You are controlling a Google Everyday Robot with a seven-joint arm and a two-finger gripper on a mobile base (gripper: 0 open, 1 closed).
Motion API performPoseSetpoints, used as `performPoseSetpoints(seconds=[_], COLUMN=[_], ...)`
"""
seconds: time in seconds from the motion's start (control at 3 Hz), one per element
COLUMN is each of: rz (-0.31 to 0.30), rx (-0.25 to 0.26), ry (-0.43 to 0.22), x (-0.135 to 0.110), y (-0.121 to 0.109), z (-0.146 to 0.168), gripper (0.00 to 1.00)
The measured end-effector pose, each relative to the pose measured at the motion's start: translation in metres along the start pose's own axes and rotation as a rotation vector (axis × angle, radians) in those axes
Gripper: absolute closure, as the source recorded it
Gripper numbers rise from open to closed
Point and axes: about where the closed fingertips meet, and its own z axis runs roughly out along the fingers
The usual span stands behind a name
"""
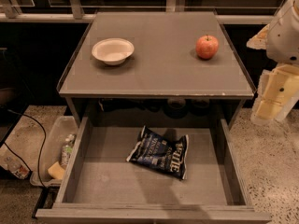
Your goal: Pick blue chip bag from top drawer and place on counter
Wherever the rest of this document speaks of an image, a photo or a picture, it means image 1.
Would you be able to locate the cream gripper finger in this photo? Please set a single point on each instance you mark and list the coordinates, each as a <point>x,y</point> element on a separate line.
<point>267,104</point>
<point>286,109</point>

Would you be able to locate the blue chip bag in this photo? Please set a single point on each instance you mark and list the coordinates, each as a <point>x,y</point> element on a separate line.
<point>159,154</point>

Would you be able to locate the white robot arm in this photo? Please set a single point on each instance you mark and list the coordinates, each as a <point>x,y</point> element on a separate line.
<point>280,40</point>

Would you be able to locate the grey cabinet with counter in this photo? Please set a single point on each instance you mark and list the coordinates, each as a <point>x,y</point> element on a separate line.
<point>164,63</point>

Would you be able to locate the red apple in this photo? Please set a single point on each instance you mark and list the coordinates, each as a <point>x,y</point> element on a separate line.
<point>206,46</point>

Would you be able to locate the metal railing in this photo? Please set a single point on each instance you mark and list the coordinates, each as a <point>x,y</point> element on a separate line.
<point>62,11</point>

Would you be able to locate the white paper bowl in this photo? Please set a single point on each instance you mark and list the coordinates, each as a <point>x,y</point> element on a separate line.
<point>113,51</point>

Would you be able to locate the clear plastic bin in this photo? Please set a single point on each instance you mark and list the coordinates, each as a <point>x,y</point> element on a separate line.
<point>51,151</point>

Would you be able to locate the plastic bottle in bin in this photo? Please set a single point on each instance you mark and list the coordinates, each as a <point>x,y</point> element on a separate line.
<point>67,149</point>

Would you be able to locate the yellow sponge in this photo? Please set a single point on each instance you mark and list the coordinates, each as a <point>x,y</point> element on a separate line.
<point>56,171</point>

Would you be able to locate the plastic bottle on floor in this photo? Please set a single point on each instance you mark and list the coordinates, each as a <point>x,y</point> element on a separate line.
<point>16,168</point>

